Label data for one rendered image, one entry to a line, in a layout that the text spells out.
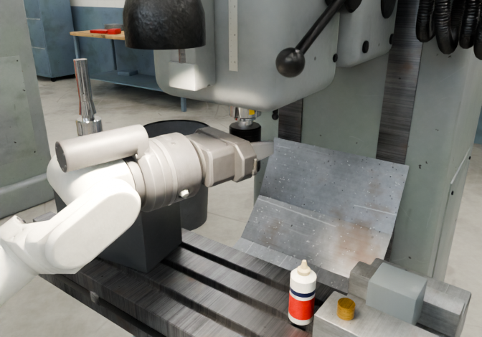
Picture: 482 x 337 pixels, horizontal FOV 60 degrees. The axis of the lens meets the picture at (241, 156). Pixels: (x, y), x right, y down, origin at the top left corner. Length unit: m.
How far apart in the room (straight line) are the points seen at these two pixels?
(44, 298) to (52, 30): 5.92
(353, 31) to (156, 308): 0.54
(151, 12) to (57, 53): 7.55
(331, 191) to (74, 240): 0.63
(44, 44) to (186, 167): 7.34
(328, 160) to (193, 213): 1.84
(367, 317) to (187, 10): 0.43
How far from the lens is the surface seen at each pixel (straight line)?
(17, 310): 2.43
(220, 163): 0.54
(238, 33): 0.48
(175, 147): 0.52
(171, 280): 0.81
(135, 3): 0.37
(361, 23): 0.63
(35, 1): 7.82
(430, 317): 0.65
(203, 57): 0.49
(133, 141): 0.49
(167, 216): 0.84
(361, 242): 0.93
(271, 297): 0.77
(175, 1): 0.37
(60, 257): 0.47
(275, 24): 0.47
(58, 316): 2.32
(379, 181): 0.94
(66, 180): 0.50
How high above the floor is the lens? 1.45
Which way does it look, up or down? 21 degrees down
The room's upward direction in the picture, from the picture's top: straight up
